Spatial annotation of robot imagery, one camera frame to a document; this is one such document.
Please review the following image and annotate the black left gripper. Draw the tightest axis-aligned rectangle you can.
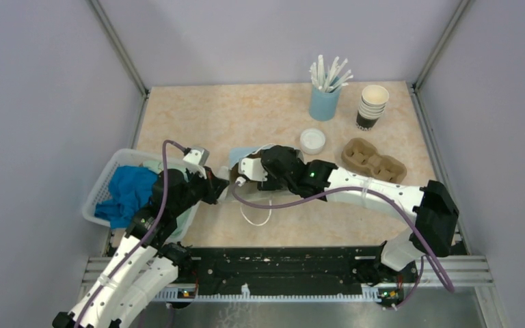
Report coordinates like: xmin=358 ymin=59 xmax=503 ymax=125
xmin=172 ymin=164 xmax=230 ymax=216

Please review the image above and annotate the light blue paper bag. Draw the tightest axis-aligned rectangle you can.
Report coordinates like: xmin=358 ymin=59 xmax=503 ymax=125
xmin=218 ymin=143 xmax=279 ymax=227

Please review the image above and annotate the stack of white cup lids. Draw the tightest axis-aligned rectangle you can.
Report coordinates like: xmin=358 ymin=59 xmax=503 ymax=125
xmin=299 ymin=128 xmax=326 ymax=155

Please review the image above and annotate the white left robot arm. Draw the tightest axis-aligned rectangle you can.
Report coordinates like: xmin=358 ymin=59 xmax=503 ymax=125
xmin=52 ymin=167 xmax=230 ymax=327

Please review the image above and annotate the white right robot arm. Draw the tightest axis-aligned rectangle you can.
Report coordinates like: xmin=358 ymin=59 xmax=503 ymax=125
xmin=239 ymin=146 xmax=459 ymax=282

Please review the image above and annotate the mint green cloth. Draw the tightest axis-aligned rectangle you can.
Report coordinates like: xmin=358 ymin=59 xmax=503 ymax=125
xmin=142 ymin=160 xmax=191 ymax=240

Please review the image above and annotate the blue cylindrical straw holder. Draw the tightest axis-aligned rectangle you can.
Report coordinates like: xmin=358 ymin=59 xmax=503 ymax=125
xmin=309 ymin=87 xmax=341 ymax=122

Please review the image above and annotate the brown cardboard cup carrier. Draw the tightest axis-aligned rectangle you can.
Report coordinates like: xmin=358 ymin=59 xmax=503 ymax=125
xmin=341 ymin=137 xmax=407 ymax=184

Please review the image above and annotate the blue cloth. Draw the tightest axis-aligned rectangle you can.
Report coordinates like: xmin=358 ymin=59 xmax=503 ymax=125
xmin=94 ymin=165 xmax=158 ymax=229

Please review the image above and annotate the white plastic basket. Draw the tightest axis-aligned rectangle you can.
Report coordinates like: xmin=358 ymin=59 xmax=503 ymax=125
xmin=81 ymin=148 xmax=200 ymax=242

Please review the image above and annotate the white wrapped straws bundle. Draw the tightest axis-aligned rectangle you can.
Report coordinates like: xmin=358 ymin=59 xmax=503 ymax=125
xmin=309 ymin=55 xmax=354 ymax=94

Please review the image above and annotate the stack of paper cups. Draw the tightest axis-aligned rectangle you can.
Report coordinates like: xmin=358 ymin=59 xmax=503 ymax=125
xmin=355 ymin=85 xmax=390 ymax=131

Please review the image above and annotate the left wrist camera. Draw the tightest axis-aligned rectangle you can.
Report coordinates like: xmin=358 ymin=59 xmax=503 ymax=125
xmin=183 ymin=147 xmax=210 ymax=172

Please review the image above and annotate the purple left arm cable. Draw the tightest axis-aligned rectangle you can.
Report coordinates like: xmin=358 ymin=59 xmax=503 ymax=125
xmin=72 ymin=139 xmax=191 ymax=328

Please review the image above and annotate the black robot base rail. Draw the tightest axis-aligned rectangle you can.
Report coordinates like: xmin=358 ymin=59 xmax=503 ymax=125
xmin=175 ymin=246 xmax=417 ymax=296

